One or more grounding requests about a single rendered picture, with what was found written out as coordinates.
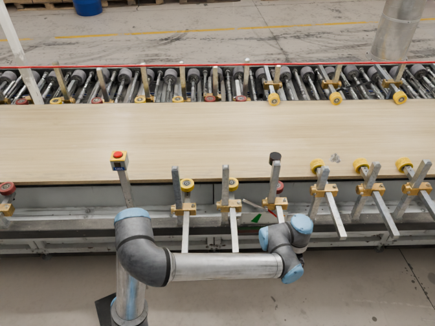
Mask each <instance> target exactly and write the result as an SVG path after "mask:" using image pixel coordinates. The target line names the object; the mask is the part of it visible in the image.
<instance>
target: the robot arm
mask: <svg viewBox="0 0 435 326"><path fill-rule="evenodd" d="M114 226H115V248H116V251H117V296H116V297H115V298H114V299H113V301H112V302H111V308H110V313H111V326H148V303H147V301H146V299H145V298H144V297H145V290H146V285H149V286H151V287H165V286H166V285H167V284H168V283H169V282H170V281H199V280H218V279H256V278H281V281H282V282H283V283H284V284H290V283H292V282H295V281H296V280H298V279H299V278H300V277H301V276H302V275H303V273H304V269H303V267H304V258H303V255H302V253H303V252H305V251H306V249H307V246H308V243H309V239H310V237H311V233H312V232H313V222H312V220H311V219H310V218H309V217H308V216H306V215H303V214H296V215H294V216H293V217H292V218H291V220H290V221H287V222H284V223H278V224H274V225H271V226H266V227H264V228H261V229H260V230H259V240H260V245H261V248H262V250H263V251H267V250H268V252H269V254H237V253H171V252H170V251H169V249H167V248H161V247H158V246H156V245H155V240H154V236H153V230H152V226H151V218H150V215H149V213H148V212H147V211H146V210H143V209H142V208H128V209H125V210H122V211H121V212H119V213H118V214H117V215H116V216H115V222H114ZM302 264H303V266H302Z"/></svg>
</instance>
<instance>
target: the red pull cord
mask: <svg viewBox="0 0 435 326"><path fill-rule="evenodd" d="M395 63H435V61H388V62H335V63H229V64H176V65H70V66H17V67H0V69H26V68H79V67H184V66H237V65H342V64H395Z"/></svg>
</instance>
